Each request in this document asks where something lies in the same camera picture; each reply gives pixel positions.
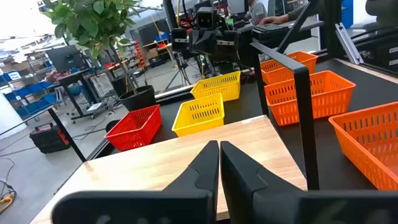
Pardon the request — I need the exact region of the person's hand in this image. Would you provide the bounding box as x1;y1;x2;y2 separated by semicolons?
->
258;14;289;26

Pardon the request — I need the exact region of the black-framed wooden shelf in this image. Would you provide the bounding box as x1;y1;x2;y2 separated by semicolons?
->
0;42;320;224

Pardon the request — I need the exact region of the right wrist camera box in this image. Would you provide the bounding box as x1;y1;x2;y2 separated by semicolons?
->
195;6;219;30

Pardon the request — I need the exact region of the black red toolbox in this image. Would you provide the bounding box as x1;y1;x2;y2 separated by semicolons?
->
29;122;72;155

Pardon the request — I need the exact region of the black round bin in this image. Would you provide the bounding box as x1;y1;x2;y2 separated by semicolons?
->
104;119;121;133

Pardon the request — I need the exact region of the black keyboard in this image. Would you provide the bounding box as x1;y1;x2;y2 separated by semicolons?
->
251;24;292;41

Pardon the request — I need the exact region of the black diagonal frame strut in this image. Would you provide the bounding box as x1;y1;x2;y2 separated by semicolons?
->
275;0;320;54

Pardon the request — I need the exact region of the black equipment cabinet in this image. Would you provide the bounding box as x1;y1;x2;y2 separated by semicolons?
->
351;26;398;74

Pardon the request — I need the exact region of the yellow plastic basket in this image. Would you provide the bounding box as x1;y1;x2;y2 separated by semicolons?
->
190;70;242;103
171;92;226;138

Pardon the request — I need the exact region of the person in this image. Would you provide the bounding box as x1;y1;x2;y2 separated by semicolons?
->
245;0;270;26
365;0;398;29

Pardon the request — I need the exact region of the black office desk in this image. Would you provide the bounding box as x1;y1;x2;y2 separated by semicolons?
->
57;68;109;121

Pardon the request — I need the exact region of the silver aluminium extrusion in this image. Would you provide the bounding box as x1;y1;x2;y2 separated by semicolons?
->
334;22;365;65

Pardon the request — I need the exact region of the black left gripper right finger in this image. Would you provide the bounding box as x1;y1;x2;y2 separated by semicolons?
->
220;141;398;224

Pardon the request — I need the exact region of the red plastic basket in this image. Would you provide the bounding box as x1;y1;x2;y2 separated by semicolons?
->
104;104;162;152

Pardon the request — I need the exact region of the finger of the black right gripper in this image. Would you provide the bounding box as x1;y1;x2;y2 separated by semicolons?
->
202;29;218;56
188;29;203;56

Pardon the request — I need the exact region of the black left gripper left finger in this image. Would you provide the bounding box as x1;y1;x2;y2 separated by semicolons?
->
51;140;220;224

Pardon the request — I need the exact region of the person's forearm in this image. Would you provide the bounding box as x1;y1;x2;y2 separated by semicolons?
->
285;6;312;22

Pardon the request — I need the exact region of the potted green tree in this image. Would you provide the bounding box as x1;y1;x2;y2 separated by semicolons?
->
42;0;157;112

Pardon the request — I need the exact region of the orange plastic basket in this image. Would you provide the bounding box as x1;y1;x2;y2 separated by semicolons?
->
328;101;398;191
264;70;357;127
260;50;318;85

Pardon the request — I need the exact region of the yellow floor cable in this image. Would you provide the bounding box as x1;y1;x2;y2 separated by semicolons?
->
0;192;16;208

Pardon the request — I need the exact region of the black computer monitor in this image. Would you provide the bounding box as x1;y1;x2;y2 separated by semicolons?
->
46;45;85;73

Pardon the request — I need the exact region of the black vertical frame post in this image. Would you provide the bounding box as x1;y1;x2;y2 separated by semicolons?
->
163;0;180;30

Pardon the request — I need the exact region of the black tripod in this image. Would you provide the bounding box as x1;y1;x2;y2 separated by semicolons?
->
163;52;193;93

